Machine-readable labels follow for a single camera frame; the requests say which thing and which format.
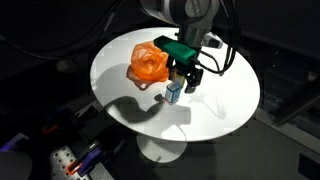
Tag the grey round floor base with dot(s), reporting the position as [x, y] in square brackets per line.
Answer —
[66, 65]

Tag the black floor box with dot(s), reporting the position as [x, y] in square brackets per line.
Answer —
[309, 167]

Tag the purple orange clamp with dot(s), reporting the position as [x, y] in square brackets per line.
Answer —
[90, 158]

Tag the purple bar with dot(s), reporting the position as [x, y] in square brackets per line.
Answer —
[13, 141]

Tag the grey rounded object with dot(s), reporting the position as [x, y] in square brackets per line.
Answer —
[13, 166]

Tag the clear blue box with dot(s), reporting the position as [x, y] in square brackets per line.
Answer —
[174, 93]

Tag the perforated metal breadboard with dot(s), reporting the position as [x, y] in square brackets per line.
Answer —
[61, 160]

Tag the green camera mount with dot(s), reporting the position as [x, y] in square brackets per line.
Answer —
[176, 50]

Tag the orange plastic bag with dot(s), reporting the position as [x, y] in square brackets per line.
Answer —
[150, 65]

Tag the small orange clamp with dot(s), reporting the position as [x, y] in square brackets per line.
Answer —
[50, 129]

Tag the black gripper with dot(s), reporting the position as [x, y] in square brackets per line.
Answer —
[186, 68]

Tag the white table pedestal base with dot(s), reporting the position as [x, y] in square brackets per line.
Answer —
[160, 150]

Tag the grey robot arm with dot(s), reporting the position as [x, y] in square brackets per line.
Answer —
[186, 13]

